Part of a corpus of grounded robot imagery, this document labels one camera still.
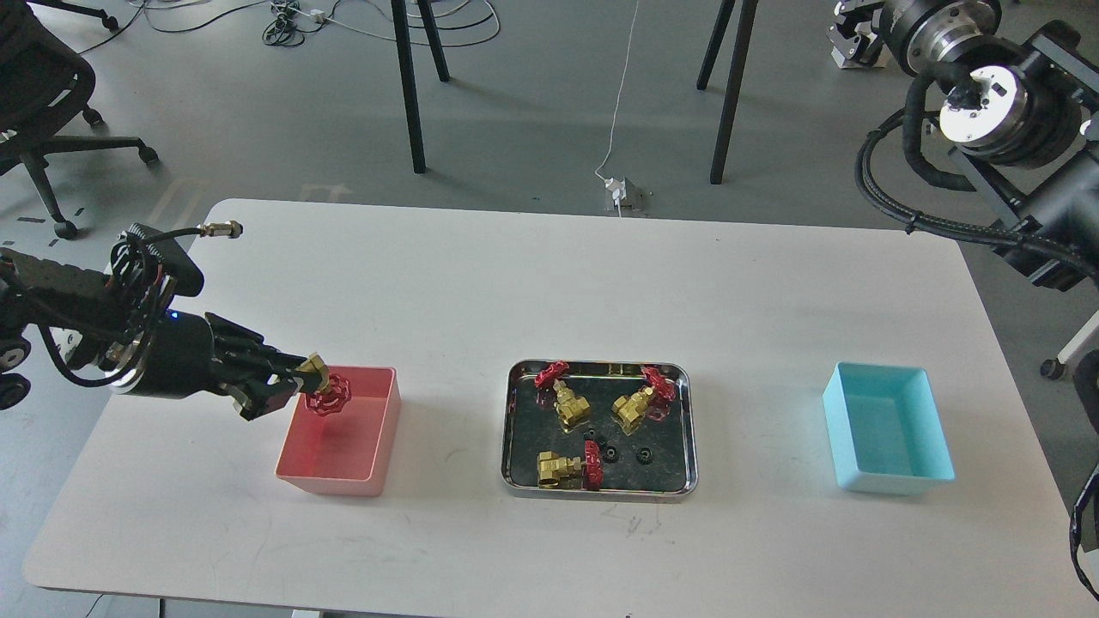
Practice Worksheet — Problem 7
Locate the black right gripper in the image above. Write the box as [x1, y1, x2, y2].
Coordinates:
[828, 1, 893, 70]

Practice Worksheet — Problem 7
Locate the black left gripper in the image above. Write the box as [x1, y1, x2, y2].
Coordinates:
[110, 312, 307, 421]

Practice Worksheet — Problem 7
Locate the brass valve red handle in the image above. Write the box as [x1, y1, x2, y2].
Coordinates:
[297, 353, 352, 417]
[533, 360, 592, 432]
[535, 439, 604, 490]
[611, 367, 677, 435]

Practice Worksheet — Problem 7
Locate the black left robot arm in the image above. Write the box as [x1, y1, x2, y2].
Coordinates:
[1, 221, 333, 420]

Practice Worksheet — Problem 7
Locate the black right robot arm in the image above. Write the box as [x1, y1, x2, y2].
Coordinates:
[829, 1, 1096, 293]

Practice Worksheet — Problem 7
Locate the pink plastic box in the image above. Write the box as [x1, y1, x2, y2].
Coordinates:
[275, 367, 401, 497]

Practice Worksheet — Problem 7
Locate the light blue plastic box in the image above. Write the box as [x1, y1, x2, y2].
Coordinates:
[822, 361, 956, 496]

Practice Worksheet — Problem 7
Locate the stainless steel tray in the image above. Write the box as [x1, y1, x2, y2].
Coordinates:
[500, 360, 698, 500]

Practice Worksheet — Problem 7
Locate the black office chair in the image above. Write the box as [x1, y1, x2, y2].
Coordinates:
[1, 1, 160, 239]

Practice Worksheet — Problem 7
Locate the black table leg frame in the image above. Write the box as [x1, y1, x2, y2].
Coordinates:
[695, 1, 759, 186]
[391, 0, 452, 175]

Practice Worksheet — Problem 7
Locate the white power adapter cable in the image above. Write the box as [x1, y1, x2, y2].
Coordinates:
[593, 0, 652, 217]

